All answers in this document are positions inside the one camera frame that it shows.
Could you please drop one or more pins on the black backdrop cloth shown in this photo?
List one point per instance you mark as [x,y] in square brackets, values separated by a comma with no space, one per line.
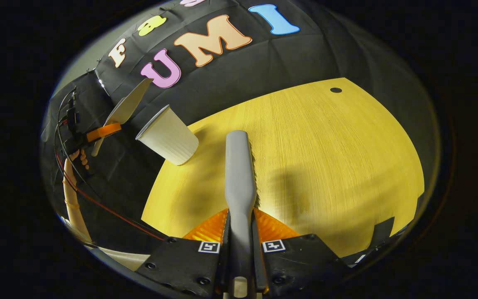
[305,54]

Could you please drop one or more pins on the black tape strip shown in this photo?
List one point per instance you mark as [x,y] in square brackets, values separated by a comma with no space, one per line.
[383,232]

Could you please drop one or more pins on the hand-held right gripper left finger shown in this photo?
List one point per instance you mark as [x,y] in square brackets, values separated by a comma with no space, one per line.
[181,265]

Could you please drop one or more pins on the small grey broom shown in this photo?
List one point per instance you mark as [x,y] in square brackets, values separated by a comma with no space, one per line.
[239,174]

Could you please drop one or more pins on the grey dustpan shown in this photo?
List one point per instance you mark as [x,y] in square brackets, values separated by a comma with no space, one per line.
[128,106]

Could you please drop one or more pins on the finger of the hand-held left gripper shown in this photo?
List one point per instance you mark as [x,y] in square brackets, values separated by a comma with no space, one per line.
[103,132]

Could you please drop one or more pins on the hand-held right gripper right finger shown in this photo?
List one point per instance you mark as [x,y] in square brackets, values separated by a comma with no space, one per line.
[301,261]

